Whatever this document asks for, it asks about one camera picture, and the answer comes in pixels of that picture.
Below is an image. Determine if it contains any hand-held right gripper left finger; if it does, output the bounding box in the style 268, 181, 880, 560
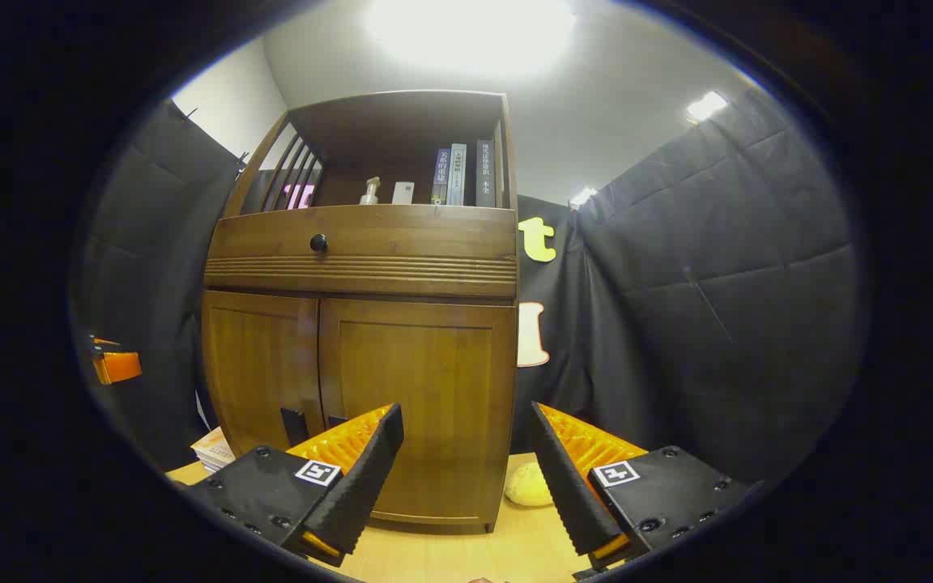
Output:
183, 402, 405, 568

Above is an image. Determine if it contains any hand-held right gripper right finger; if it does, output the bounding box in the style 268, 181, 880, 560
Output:
530, 401, 759, 572

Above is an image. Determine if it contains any wooden shoe cabinet door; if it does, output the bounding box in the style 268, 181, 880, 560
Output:
202, 290, 326, 458
319, 298, 518, 527

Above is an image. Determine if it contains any wooden double-door shoe cabinet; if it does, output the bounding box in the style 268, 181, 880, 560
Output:
202, 89, 520, 535

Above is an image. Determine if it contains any pale yellow round object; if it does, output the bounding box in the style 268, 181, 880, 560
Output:
504, 462, 555, 508

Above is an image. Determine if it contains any stack of books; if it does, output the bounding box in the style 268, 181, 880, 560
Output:
191, 427, 236, 473

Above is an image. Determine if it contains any wooden drawer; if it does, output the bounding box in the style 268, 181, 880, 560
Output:
206, 204, 518, 284

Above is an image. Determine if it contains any black backdrop cloth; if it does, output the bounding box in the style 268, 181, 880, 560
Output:
70, 85, 868, 487

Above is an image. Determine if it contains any blue book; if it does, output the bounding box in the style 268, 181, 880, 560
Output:
432, 148, 451, 206

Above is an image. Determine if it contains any grey book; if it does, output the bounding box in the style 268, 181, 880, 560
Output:
447, 143, 468, 206

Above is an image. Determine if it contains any large ceiling light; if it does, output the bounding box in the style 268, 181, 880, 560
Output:
365, 0, 577, 78

